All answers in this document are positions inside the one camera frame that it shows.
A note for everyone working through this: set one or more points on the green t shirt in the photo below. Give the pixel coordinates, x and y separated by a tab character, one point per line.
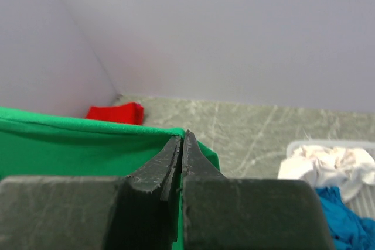
43	145

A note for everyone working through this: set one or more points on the blue crumpled t shirt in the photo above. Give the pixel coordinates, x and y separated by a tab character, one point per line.
347	229

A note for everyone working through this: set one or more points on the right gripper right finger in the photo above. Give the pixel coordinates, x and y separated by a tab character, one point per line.
223	213

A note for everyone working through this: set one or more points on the white crumpled t shirt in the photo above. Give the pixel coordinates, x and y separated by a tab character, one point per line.
347	168

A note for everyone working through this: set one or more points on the white plastic basket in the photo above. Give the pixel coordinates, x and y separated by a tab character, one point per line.
363	203

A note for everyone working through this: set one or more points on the folded red t shirt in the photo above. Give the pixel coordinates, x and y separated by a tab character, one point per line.
123	114

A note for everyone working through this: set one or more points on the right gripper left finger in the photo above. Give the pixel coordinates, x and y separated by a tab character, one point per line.
138	211

